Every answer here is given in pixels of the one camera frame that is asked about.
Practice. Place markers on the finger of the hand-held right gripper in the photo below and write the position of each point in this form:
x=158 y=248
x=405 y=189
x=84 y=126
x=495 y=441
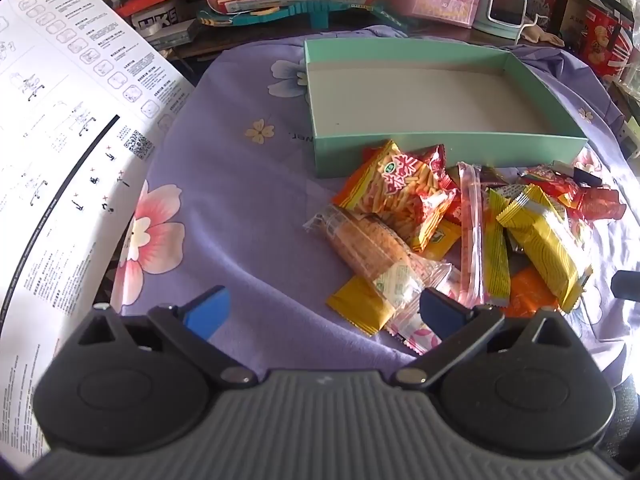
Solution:
x=627 y=284

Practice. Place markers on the red rainbow candy packet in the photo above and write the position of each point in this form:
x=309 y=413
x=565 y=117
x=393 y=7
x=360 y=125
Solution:
x=542 y=179

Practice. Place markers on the red orange stick snack packet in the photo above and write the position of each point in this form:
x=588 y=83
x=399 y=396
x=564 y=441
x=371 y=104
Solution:
x=395 y=180

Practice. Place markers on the long clear pink packet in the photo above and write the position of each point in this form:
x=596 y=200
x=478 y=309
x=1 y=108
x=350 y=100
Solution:
x=472 y=230

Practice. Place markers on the shiny red packet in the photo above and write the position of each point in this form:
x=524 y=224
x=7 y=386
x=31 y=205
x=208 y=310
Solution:
x=597 y=202

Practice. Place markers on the long thin yellow packet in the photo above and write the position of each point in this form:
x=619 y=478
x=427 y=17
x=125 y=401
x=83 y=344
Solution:
x=497 y=260

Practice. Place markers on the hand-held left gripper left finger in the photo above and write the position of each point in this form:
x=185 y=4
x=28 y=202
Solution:
x=207 y=311

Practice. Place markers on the mint green cardboard box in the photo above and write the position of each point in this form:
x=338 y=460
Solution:
x=400 y=156

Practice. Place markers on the beige cloth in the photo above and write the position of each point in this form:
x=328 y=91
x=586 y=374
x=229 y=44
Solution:
x=537 y=34

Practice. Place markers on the black lettered box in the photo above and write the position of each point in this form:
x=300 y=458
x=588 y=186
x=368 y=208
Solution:
x=160 y=22

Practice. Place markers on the yellow striped packet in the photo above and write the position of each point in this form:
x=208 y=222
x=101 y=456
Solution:
x=545 y=240

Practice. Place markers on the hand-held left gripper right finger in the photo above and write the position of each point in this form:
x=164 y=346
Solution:
x=440 y=311

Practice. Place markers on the purple floral cloth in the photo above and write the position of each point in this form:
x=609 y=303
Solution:
x=240 y=210

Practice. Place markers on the yellow green-label packet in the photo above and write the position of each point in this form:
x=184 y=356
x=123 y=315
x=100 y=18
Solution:
x=357 y=305

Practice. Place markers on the red biscuit box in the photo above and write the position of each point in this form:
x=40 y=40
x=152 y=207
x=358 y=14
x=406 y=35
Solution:
x=600 y=40

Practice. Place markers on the teal toy track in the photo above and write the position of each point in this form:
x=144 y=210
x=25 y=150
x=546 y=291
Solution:
x=320 y=12

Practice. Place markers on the clear rice cracker packet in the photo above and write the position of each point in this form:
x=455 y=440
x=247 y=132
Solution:
x=360 y=245

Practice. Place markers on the white printed instruction sheet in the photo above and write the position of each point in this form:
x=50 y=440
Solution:
x=75 y=110

